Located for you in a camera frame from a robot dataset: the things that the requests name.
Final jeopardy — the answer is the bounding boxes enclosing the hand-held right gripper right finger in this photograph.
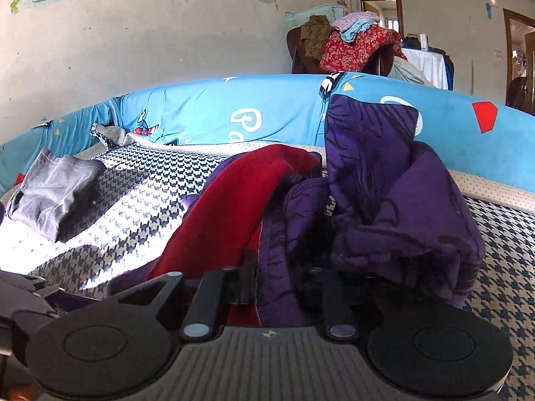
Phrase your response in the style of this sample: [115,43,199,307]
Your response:
[302,266,361,341]

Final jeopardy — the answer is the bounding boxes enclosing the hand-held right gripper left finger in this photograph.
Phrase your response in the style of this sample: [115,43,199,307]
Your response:
[113,250,258,341]

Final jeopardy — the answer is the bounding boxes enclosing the purple floral garment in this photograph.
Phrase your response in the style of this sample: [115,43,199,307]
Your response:
[106,93,486,330]

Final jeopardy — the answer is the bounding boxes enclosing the pile of pastel clothes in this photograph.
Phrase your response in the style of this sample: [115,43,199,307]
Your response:
[331,11,382,43]

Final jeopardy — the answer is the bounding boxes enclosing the grey folded garment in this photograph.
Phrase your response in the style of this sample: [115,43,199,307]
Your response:
[3,147,108,244]

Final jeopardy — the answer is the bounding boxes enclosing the houndstooth bed mat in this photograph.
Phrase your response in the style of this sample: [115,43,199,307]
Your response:
[0,124,535,401]

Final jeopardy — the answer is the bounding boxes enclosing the white hanging cloth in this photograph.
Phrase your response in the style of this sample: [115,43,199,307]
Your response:
[400,47,450,91]

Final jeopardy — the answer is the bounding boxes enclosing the brown patterned garment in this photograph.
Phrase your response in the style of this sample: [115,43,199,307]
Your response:
[299,15,336,61]

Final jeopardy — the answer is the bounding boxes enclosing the teal pillow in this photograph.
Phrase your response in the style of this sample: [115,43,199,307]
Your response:
[284,3,348,31]

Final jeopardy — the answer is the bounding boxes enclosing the brown wooden door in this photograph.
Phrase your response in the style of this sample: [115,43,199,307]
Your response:
[503,7,535,110]

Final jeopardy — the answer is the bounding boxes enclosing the wooden door frame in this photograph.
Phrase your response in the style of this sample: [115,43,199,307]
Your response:
[359,0,405,39]

